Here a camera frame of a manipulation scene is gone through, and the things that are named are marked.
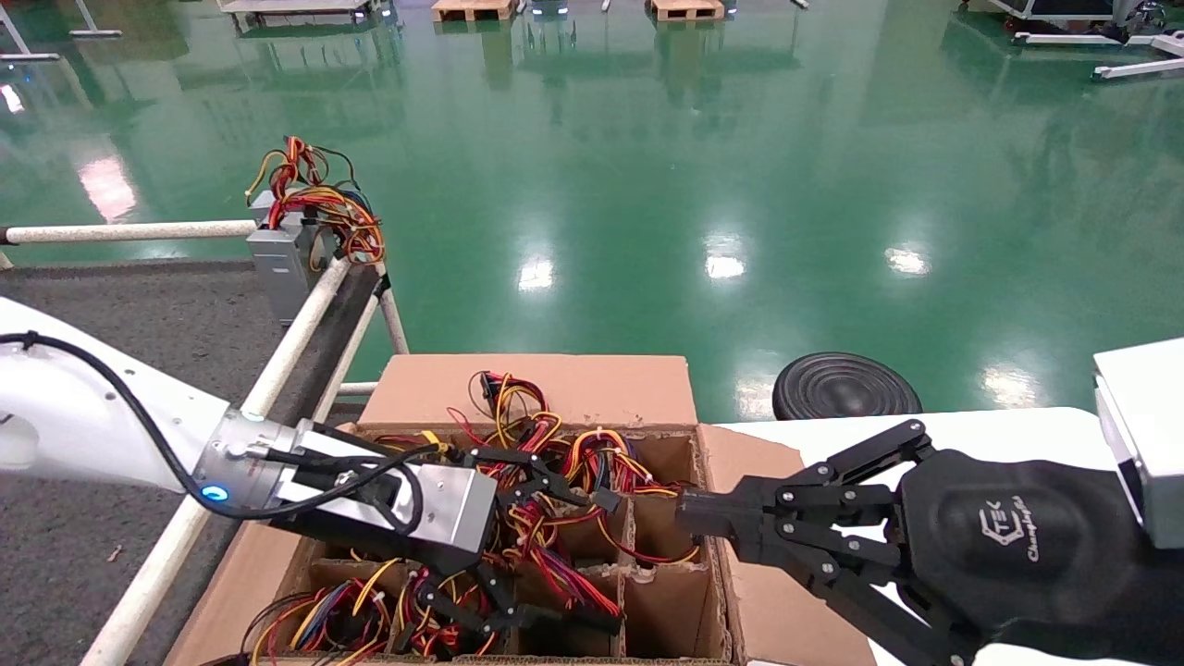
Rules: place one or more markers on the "grey wheeled machine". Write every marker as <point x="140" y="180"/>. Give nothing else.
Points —
<point x="1064" y="9"/>

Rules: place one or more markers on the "grey low platform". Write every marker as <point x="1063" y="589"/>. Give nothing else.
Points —
<point x="296" y="7"/>

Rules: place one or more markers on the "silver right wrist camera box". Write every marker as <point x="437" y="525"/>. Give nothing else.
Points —
<point x="1147" y="435"/>

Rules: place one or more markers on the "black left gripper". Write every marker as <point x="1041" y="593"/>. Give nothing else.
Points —
<point x="388" y="546"/>

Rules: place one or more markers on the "wooden pallet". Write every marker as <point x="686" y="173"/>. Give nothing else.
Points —
<point x="686" y="9"/>
<point x="474" y="9"/>

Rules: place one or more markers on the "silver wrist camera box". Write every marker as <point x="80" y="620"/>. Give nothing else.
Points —
<point x="1147" y="435"/>
<point x="453" y="504"/>

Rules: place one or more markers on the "black round ribbed disc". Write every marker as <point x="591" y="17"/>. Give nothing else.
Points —
<point x="842" y="388"/>

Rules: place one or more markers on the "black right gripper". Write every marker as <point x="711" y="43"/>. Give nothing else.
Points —
<point x="1017" y="546"/>

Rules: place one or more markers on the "white metal frame legs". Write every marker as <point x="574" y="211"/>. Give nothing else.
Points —
<point x="1138" y="68"/>

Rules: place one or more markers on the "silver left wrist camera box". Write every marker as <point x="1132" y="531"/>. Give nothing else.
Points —
<point x="453" y="504"/>

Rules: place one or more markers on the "grey metal stand leg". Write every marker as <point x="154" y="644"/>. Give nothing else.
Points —
<point x="95" y="33"/>
<point x="28" y="56"/>

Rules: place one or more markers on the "cardboard box with dividers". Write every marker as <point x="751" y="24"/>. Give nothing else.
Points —
<point x="573" y="388"/>

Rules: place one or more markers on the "white pipe table frame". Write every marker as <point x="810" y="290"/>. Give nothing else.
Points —
<point x="273" y="370"/>

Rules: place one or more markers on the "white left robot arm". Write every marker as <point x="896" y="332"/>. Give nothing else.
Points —
<point x="92" y="416"/>

